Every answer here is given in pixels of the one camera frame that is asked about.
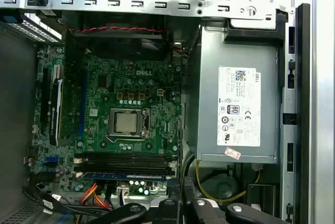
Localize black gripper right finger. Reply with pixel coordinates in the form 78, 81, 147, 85
183, 177, 283, 224

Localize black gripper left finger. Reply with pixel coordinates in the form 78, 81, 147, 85
87, 179, 182, 224

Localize RAM stick with blue label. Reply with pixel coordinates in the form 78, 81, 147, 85
83, 172, 169, 181

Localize black RAM slot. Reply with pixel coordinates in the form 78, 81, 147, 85
74, 158, 176, 165
74, 151, 176, 159
74, 164, 176, 172
74, 171, 176, 182

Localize black expansion slot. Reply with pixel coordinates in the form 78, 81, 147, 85
39, 66, 52, 133

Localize white expansion slot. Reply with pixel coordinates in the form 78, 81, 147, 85
53, 63, 64, 81

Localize silver CPU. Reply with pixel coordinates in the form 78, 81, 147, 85
116, 112, 139, 133

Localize metal CPU socket cover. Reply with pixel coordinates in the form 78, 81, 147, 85
108, 107, 152, 140

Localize grey power supply with label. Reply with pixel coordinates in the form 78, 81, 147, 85
187, 24, 283, 165

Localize green Dell motherboard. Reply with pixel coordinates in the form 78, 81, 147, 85
26, 43, 189, 205

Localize black case front panel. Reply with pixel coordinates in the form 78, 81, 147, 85
294, 3, 312, 224

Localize black graphics card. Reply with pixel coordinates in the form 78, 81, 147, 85
48, 76, 82, 147

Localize black CPU fan shroud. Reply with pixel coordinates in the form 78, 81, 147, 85
66, 12, 174, 62

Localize silver metal PC case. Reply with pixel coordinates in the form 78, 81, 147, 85
0, 0, 312, 224

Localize perforated metal disk bay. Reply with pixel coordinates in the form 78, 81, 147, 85
0, 12, 64, 44

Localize blue disk carrier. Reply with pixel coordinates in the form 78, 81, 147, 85
2, 15, 24, 24

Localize white connector with wires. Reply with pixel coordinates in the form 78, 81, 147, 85
116, 185, 131, 205

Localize orange red yellow wire bundle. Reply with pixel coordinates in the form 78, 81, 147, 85
79, 181, 116, 211

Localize black cable bundle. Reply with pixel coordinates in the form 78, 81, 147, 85
21, 176, 112, 217

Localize red and black twisted wire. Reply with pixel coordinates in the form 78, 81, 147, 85
64, 26, 169, 36

